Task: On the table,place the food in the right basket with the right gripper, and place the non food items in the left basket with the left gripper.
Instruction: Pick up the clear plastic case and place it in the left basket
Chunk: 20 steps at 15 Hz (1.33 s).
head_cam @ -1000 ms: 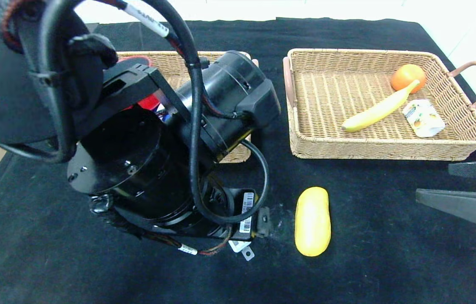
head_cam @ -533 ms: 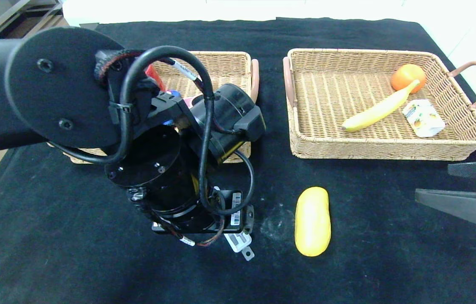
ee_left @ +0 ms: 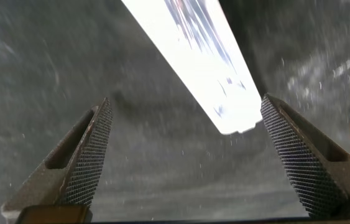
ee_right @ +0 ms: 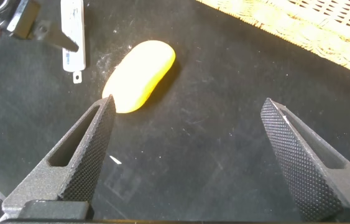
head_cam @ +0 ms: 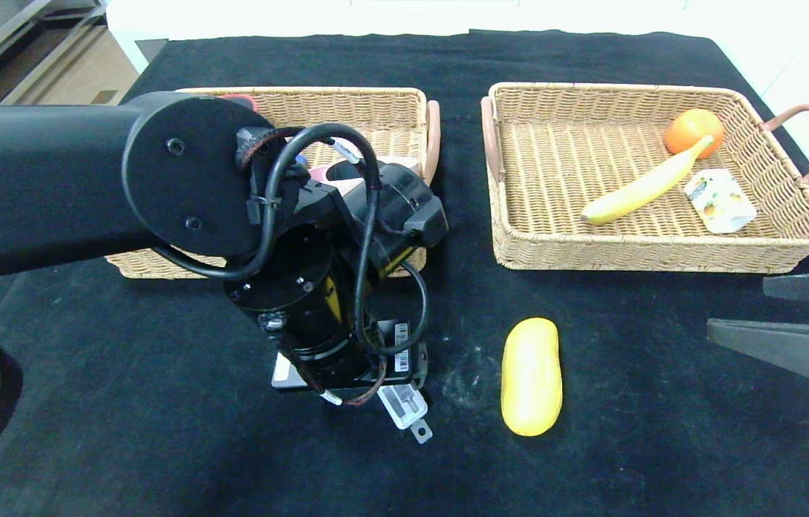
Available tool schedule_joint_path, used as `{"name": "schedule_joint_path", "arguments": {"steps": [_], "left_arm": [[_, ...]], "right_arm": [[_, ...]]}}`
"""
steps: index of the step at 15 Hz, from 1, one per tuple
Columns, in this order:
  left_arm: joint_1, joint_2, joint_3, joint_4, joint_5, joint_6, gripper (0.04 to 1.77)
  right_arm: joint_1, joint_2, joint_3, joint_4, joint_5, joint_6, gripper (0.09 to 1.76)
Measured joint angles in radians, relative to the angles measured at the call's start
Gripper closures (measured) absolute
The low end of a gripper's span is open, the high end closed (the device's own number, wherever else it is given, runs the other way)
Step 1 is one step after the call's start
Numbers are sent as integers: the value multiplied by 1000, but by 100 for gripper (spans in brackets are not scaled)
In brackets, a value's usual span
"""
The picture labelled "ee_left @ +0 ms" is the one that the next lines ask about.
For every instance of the black tablecloth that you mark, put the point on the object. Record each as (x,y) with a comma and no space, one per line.
(69,62)

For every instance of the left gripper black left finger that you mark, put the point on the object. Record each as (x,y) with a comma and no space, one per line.
(69,177)

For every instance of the clear plastic thermometer case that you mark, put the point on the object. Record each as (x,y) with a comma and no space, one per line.
(199,71)

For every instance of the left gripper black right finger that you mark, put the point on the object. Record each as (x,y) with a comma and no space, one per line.
(314,174)

